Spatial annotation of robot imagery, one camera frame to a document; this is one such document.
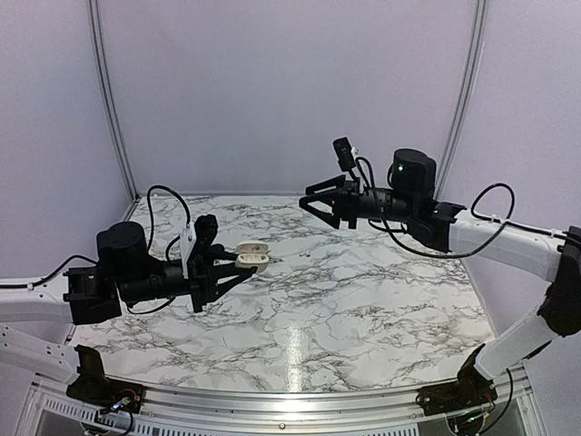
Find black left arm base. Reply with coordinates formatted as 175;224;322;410
65;345;145;413

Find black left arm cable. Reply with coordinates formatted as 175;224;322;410
0;183;192;314

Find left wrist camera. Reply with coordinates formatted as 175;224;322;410
179;214;218;280

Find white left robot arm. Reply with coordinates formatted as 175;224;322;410
1;244;270;325

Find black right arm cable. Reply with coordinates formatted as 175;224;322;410
353;156;568;260

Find left aluminium wall post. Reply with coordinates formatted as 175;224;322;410
86;0;140;201

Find right aluminium wall post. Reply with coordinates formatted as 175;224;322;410
438;1;488;178

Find aluminium front rail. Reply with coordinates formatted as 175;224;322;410
15;369;546;435

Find white earbud charging case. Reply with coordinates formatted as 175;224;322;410
235;241;271;273

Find aluminium wall post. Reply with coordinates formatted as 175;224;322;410
86;0;140;201
438;1;488;178

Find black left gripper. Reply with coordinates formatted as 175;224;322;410
118;248;253;314

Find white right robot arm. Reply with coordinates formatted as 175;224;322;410
299;175;580;407

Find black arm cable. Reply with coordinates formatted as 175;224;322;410
353;156;568;260
0;183;192;314

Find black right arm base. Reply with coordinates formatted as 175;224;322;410
416;344;497;416

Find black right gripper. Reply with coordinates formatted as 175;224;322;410
299;174;417;230

